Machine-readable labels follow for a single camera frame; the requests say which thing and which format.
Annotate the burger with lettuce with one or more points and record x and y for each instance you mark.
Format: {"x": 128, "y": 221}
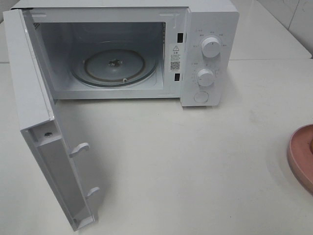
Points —
{"x": 311, "y": 146}

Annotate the round white door button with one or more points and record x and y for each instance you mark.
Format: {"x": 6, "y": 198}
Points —
{"x": 201, "y": 97}

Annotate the glass microwave turntable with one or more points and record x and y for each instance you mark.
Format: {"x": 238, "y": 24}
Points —
{"x": 114, "y": 63}

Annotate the pink round plate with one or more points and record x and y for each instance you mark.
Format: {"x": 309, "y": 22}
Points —
{"x": 300, "y": 158}

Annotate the white microwave oven body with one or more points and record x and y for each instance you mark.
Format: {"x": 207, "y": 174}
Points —
{"x": 68, "y": 23}

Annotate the white microwave door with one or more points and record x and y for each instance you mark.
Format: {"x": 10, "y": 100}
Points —
{"x": 38, "y": 119}

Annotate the white timer knob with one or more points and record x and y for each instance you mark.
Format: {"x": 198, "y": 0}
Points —
{"x": 205, "y": 77}

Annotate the upper white power knob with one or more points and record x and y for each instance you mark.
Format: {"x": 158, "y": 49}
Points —
{"x": 211, "y": 46}

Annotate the white warning label sticker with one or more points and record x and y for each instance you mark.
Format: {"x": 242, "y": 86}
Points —
{"x": 175, "y": 57}

